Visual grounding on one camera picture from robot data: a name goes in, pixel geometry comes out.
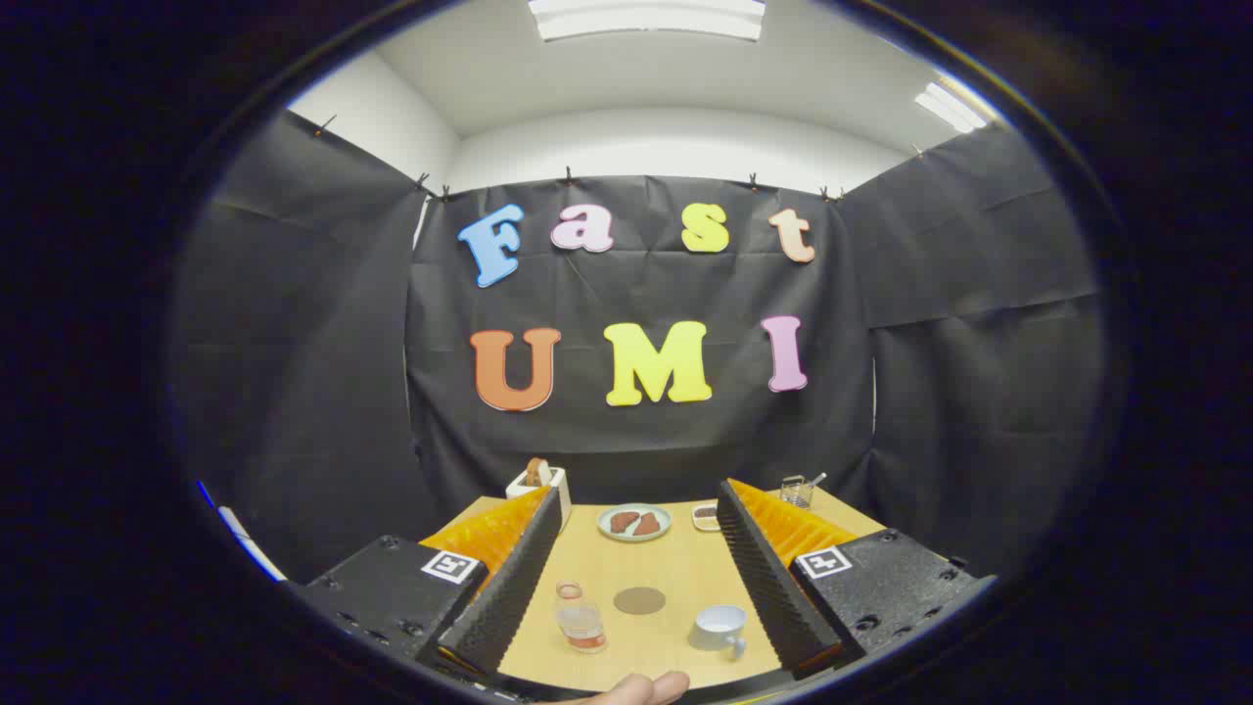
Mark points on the pale green plate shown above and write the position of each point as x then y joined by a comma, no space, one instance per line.
634,538

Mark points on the brown meat piece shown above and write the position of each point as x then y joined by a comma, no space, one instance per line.
648,526
623,521

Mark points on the small white snack dish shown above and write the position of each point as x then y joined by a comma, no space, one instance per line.
705,517

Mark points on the clear juice bottle red label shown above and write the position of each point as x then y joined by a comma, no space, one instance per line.
581,625

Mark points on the round brown coaster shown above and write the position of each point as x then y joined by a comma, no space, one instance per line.
639,600

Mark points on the toast slice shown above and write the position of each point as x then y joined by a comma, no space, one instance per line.
535,472

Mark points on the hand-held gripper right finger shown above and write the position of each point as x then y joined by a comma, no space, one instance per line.
768,578

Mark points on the wooden table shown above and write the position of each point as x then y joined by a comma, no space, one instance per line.
666,568

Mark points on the long ceiling light panel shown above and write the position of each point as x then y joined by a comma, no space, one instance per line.
646,18

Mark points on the white toaster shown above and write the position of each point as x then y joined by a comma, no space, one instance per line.
548,482

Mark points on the small ceiling light panel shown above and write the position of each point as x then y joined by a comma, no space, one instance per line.
950,108

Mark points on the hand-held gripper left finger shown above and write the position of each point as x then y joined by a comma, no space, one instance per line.
509,587

